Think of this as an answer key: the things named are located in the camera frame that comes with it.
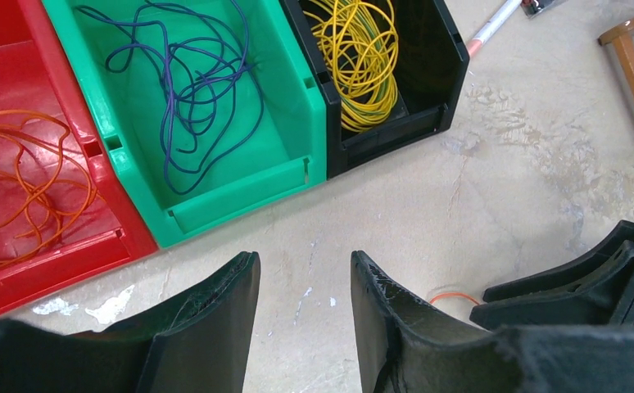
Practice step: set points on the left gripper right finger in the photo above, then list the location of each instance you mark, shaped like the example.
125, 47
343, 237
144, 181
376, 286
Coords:
404, 344

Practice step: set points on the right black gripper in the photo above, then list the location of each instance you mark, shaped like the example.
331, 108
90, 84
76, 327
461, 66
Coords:
596, 288

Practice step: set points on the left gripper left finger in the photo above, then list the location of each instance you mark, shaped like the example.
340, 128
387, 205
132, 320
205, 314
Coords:
196, 341

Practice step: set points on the red plastic bin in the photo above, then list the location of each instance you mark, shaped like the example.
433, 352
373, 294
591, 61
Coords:
64, 216

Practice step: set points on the green plastic bin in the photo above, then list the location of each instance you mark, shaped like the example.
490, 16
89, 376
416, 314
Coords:
206, 109

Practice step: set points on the loose white marker pen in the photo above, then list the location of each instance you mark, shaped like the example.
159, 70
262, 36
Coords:
491, 26

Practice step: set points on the black plastic bin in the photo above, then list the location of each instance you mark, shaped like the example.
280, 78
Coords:
391, 72

